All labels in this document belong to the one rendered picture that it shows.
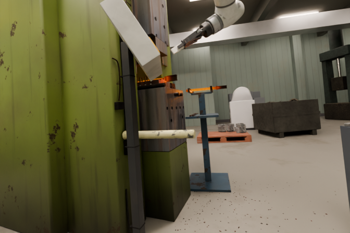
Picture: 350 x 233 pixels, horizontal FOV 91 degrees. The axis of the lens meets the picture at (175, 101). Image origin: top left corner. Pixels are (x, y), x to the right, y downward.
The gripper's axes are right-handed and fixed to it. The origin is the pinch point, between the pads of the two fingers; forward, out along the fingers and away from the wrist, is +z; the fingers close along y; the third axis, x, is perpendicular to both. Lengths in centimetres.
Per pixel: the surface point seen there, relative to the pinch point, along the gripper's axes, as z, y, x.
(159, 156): 46, 33, -48
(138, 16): 2, 35, 45
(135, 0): -3, 36, 56
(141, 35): 15.0, -27.1, 4.1
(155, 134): 35.8, 7.0, -31.4
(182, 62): -141, 624, 104
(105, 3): 19.3, -27.1, 21.0
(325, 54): -538, 480, -177
